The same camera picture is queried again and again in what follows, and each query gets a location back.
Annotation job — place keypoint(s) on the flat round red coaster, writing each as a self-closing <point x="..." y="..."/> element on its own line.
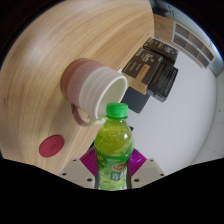
<point x="51" y="146"/>

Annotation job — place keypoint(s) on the wooden shelf cabinet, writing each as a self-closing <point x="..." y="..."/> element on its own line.
<point x="191" y="41"/>

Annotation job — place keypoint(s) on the dark box with tan side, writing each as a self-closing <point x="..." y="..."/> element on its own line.
<point x="141" y="65"/>

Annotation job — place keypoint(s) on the green drink bottle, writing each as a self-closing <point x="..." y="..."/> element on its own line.
<point x="113" y="146"/>

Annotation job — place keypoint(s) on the white and brown ceramic mug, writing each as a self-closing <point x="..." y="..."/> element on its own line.
<point x="90" y="88"/>

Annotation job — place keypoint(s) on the upright dark brown box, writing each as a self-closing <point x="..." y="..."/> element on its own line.
<point x="161" y="48"/>

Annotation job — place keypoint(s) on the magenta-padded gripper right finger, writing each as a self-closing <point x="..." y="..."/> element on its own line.
<point x="148" y="170"/>

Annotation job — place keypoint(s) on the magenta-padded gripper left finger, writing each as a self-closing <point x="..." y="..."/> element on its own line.
<point x="78" y="171"/>

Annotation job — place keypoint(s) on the black ribbed box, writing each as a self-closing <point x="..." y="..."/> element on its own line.
<point x="163" y="81"/>

